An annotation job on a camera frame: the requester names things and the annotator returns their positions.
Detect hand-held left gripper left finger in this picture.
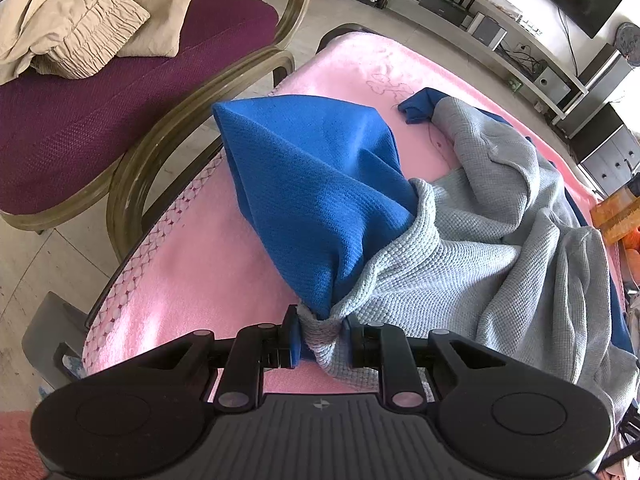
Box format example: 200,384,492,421
134,305,304,414

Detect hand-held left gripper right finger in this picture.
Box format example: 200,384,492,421
344,315,507,414

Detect blue and grey knit garment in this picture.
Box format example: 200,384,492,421
212,87,636,427

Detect pink blanket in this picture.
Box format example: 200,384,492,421
82,31,627,397

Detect grey box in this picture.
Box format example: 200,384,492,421
21,291,92,392

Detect maroon cushioned chair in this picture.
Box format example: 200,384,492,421
0,0,332,262

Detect orange brown textured object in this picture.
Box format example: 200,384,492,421
590,174,640,252

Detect red mat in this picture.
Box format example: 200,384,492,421
0,409,40,480

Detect grey cabinet with knobs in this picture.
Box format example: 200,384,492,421
569,104,640,197

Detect grey subwoofer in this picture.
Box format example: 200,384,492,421
531,65,572,107

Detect small grey speaker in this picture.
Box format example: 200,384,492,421
469,12,507,52

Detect folded beige garment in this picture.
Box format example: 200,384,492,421
95,0,200,59

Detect long grey media shelf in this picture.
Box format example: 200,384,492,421
345,0,590,122

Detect black tower speaker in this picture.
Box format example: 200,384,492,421
552,43,634,127

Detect beige ruched garment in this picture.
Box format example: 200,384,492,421
0,0,151,86

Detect round fan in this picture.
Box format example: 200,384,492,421
614,22,640,69

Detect black cables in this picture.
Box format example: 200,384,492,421
499,42,547,77

